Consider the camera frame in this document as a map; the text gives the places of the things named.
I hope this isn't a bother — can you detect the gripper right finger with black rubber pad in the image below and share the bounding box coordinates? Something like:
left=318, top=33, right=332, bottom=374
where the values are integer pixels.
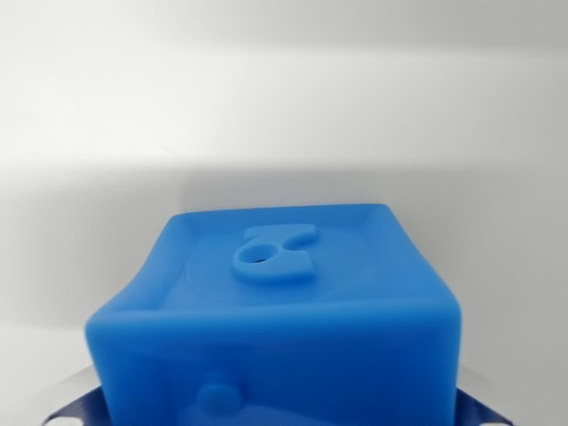
left=455, top=372, right=527, bottom=426

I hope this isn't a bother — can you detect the gripper left finger with black rubber pad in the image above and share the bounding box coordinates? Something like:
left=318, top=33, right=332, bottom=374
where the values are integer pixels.
left=41, top=364, right=107, bottom=426

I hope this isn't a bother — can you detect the blue cube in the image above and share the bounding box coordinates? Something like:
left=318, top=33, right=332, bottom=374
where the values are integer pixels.
left=84, top=202, right=463, bottom=426

